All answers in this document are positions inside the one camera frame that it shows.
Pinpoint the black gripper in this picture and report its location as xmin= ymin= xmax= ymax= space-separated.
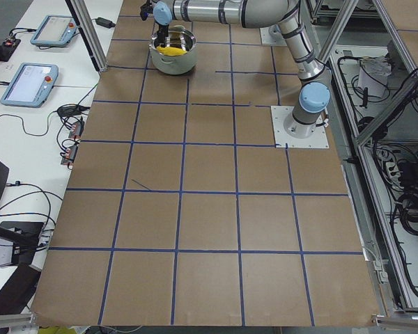
xmin=156 ymin=24 xmax=169 ymax=44

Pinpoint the yellow corn cob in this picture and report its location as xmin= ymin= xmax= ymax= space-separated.
xmin=156 ymin=46 xmax=187 ymax=56

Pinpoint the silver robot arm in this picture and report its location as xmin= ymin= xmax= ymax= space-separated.
xmin=140 ymin=0 xmax=331 ymax=139

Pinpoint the pale green cooking pot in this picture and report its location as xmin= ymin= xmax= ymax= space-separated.
xmin=149 ymin=25 xmax=197 ymax=75

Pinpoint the black power adapter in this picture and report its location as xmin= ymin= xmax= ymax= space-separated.
xmin=95 ymin=17 xmax=116 ymax=29

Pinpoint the blue teach pendant far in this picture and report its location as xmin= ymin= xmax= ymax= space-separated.
xmin=30 ymin=15 xmax=77 ymax=47

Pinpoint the blue teach pendant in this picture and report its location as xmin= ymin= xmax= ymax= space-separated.
xmin=0 ymin=63 xmax=59 ymax=108
xmin=30 ymin=15 xmax=77 ymax=47

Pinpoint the blue teach pendant near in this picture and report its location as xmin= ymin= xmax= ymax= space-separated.
xmin=0 ymin=63 xmax=59 ymax=108

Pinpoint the black monitor stand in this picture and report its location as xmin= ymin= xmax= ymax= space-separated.
xmin=0 ymin=162 xmax=44 ymax=267

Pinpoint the aluminium frame post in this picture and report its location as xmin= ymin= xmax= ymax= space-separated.
xmin=65 ymin=0 xmax=108 ymax=72

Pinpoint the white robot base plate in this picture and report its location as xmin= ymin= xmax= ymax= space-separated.
xmin=270 ymin=106 xmax=329 ymax=149

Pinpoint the aluminium frame rail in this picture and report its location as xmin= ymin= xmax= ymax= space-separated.
xmin=305 ymin=1 xmax=418 ymax=315

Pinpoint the black cable bundle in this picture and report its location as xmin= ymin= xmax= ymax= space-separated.
xmin=389 ymin=187 xmax=418 ymax=237

